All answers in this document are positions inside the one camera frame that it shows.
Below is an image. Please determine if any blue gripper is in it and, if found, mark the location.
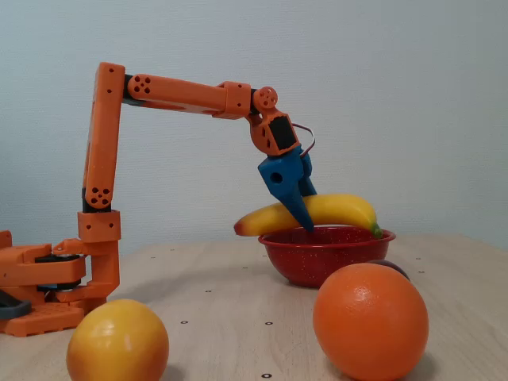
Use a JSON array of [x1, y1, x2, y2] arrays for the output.
[[257, 146, 318, 233]]

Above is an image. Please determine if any yellow plastic toy banana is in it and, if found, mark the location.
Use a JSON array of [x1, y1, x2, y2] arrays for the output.
[[233, 193, 384, 240]]

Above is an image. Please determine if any orange robot base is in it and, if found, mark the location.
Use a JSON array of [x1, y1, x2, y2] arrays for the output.
[[0, 229, 87, 338]]

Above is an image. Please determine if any red speckled enamel bowl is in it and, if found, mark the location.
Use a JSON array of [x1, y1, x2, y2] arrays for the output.
[[257, 225, 397, 290]]

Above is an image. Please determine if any dark purple toy plum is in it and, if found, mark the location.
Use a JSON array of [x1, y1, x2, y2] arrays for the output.
[[367, 259, 411, 283]]

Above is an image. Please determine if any orange plastic toy orange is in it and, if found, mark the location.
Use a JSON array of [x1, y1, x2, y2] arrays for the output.
[[312, 262, 430, 381]]

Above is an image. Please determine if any yellow-orange plastic toy mango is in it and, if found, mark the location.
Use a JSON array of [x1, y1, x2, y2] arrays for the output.
[[66, 299, 171, 381]]

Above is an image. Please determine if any black table clamp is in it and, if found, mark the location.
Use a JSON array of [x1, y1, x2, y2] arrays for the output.
[[0, 289, 33, 321]]

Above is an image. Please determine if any gripper servo cable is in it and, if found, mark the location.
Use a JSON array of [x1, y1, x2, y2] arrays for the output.
[[292, 122, 318, 158]]

